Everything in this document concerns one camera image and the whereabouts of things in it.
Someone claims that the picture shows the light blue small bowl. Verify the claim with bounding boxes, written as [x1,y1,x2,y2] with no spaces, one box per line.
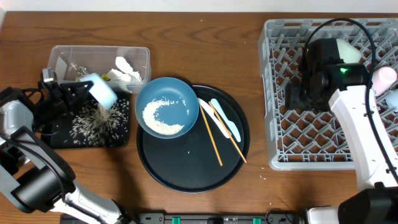
[80,73,118,110]

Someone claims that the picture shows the white napkin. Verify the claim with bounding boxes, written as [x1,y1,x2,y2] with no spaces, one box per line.
[102,57,142,83]

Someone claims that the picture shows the pink cup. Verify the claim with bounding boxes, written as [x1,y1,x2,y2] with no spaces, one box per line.
[372,67,397,96]

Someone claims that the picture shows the light blue cup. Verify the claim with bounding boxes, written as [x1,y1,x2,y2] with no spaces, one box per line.
[386,89,398,112]

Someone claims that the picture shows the silver yellow snack wrapper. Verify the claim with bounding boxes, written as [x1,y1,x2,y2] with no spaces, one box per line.
[77,67,90,78]

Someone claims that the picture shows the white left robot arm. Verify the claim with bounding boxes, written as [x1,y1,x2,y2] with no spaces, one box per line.
[1,68,135,223]

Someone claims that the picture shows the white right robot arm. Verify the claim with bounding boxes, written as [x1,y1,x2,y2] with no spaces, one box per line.
[285,39,397,223]

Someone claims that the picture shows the clear plastic waste bin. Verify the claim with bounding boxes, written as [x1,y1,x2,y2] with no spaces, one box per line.
[47,45,151,93]

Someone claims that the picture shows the grey dishwasher rack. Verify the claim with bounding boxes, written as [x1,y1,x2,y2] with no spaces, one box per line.
[258,18,397,170]

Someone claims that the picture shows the black rectangular tray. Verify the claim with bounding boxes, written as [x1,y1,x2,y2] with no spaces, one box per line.
[40,92,131,149]

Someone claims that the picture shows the spilled rice pile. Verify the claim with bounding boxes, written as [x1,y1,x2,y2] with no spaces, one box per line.
[70,98,130,147]

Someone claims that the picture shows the dark blue bowl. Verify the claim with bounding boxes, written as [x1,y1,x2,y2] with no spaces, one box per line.
[135,77,199,139]

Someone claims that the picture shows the light blue plastic knife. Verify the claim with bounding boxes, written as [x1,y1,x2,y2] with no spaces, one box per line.
[210,98,241,142]

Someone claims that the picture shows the right wooden chopstick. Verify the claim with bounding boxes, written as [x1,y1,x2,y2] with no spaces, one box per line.
[209,101,247,163]

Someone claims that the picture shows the wooden chopstick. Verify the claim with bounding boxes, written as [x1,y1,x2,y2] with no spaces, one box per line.
[199,105,223,167]
[209,101,247,163]

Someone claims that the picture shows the white plastic knife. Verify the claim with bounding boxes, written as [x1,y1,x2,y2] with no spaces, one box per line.
[198,98,229,138]

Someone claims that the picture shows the left wooden chopstick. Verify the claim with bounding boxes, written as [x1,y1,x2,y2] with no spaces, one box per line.
[199,105,223,167]

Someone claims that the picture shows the round black serving tray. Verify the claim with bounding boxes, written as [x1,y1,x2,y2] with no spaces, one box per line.
[137,85,250,193]

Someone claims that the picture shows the black rail at table edge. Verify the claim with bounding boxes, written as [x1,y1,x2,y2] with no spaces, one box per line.
[60,212,305,224]

